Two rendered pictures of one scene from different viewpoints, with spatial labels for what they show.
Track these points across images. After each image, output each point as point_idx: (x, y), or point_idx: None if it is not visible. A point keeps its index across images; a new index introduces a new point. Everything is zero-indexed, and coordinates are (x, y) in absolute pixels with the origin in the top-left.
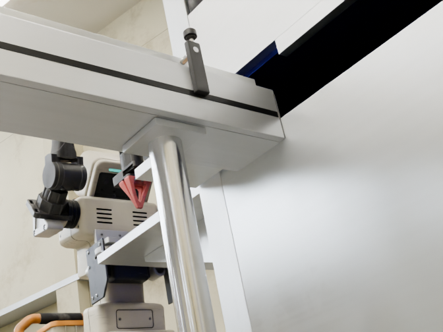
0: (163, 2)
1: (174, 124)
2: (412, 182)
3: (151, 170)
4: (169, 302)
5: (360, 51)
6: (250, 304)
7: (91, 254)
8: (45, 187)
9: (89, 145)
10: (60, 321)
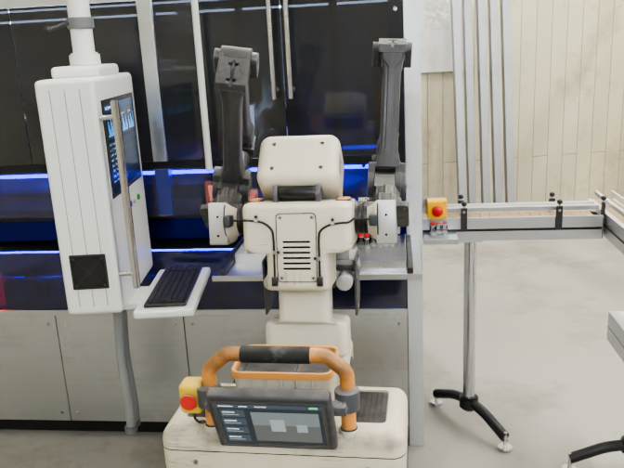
0: (421, 130)
1: None
2: None
3: (475, 250)
4: (267, 312)
5: None
6: None
7: (357, 265)
8: (399, 193)
9: (495, 240)
10: (327, 345)
